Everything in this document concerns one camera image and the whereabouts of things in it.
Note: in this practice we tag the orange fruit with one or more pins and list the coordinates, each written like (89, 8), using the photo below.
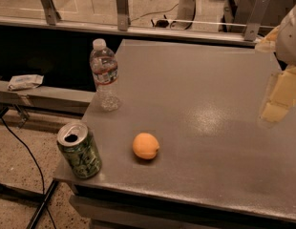
(145, 146)

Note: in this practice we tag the grey metal bracket right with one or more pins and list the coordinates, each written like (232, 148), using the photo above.
(255, 20)

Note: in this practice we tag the grey metal bracket left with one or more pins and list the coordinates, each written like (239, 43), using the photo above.
(51, 13)

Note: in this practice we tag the grey metal bracket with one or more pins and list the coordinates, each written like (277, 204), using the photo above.
(255, 20)
(51, 13)
(123, 17)

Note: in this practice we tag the white wipes packet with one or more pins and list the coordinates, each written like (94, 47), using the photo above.
(24, 82)

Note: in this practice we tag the grey metal bracket middle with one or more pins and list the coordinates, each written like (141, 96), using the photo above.
(123, 17)

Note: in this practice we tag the green soda can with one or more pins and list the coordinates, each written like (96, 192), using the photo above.
(77, 144)

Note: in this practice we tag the grey side bench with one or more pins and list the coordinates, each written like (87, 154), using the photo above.
(48, 98)

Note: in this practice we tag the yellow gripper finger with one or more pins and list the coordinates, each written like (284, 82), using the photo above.
(268, 43)
(279, 97)

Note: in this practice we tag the clear plastic water bottle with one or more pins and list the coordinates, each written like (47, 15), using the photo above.
(104, 68)

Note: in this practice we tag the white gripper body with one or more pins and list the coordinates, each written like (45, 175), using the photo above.
(290, 40)

